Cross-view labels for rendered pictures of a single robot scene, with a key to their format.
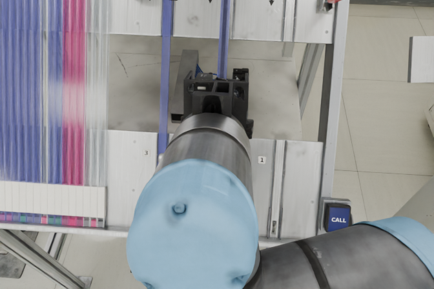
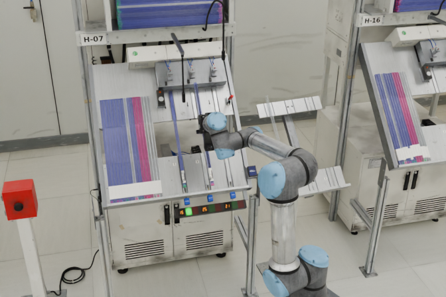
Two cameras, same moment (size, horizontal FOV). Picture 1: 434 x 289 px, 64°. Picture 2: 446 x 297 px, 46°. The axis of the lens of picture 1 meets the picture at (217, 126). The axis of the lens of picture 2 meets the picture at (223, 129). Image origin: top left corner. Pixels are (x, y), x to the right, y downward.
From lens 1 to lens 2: 197 cm
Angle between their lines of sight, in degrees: 28
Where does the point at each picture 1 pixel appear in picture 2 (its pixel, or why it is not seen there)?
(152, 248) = (213, 118)
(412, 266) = (253, 129)
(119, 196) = (166, 183)
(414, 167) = (314, 210)
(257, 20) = (206, 110)
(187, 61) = (165, 148)
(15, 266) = not seen: outside the picture
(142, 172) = (174, 172)
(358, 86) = not seen: hidden behind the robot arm
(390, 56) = not seen: hidden behind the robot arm
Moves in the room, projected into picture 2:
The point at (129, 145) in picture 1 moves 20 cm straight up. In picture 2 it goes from (166, 162) to (164, 124)
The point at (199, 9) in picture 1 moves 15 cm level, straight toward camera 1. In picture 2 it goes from (184, 109) to (194, 122)
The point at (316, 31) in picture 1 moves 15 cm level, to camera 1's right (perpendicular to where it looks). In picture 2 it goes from (227, 111) to (255, 107)
